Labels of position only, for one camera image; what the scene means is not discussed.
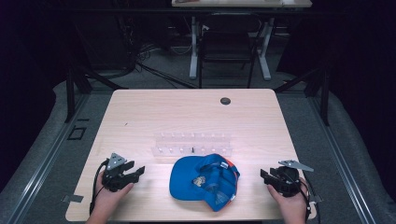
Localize white-legged desk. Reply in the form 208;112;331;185
171;0;313;82

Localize black metal stand frame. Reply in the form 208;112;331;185
63;18;129;124
273;63;332;127

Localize blue baseball cap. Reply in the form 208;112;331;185
168;153;242;213

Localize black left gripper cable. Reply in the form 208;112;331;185
89;159;110;217

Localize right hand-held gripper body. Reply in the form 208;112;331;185
269;159;315;198

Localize aluminium floor rail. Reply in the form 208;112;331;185
5;92;92;224
307;92;378;224

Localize grey tape strip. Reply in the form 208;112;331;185
61;193;85;204

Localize black floor cables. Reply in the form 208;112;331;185
135;40;198;90

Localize person's right hand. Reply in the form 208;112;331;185
266;177;310;220

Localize black chair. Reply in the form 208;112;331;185
197;12;263;90

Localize person's left hand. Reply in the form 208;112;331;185
93;170;135;217

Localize clear acrylic peg rack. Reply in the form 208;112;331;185
150;132;234;158

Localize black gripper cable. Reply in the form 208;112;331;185
89;159;110;217
292;174;313;222

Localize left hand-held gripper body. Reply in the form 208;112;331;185
101;152;135;193

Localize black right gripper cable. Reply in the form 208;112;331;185
292;174;313;222

